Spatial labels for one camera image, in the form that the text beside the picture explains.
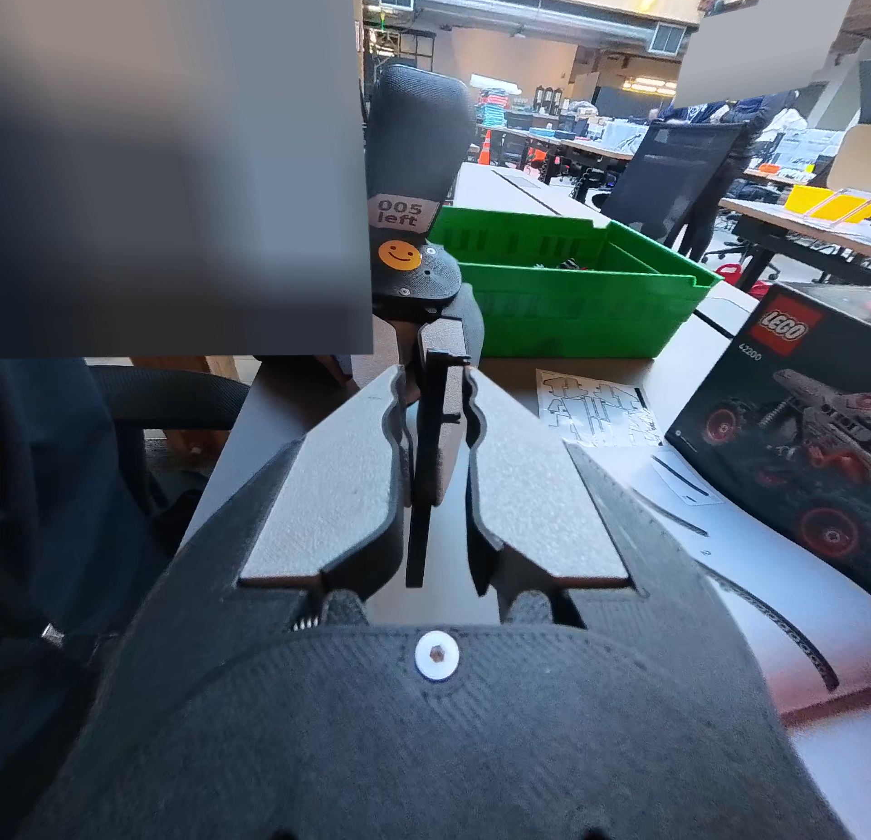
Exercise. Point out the background wooden desk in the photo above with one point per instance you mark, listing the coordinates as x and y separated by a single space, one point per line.
592 147

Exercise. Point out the silver ceiling duct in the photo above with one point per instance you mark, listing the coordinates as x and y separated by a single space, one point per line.
531 16

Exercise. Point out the black lego set box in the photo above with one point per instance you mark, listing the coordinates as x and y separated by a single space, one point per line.
782 411

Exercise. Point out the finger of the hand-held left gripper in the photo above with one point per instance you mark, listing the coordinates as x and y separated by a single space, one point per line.
391 343
446 469

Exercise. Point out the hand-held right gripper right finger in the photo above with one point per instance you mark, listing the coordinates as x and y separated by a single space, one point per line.
544 506

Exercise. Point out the person's dark blue clothing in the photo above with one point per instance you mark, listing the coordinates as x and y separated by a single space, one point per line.
68 547

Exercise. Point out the green plastic crate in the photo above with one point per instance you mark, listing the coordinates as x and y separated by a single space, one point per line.
578 316

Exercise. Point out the pile of lego pieces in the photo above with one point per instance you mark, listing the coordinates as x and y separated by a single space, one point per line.
561 265

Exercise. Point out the lego sticker sheet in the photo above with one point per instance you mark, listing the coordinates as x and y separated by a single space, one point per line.
585 411

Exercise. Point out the open lego instruction booklet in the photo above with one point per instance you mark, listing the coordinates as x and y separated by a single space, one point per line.
748 561

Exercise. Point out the yellow plastic bin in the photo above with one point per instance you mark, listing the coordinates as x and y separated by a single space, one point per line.
806 199
844 208

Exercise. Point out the black mesh office chair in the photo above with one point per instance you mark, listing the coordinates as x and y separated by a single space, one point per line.
667 173

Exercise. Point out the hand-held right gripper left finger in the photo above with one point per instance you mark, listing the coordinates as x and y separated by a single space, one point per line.
326 486

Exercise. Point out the orange traffic cone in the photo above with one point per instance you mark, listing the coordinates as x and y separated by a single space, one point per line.
485 151

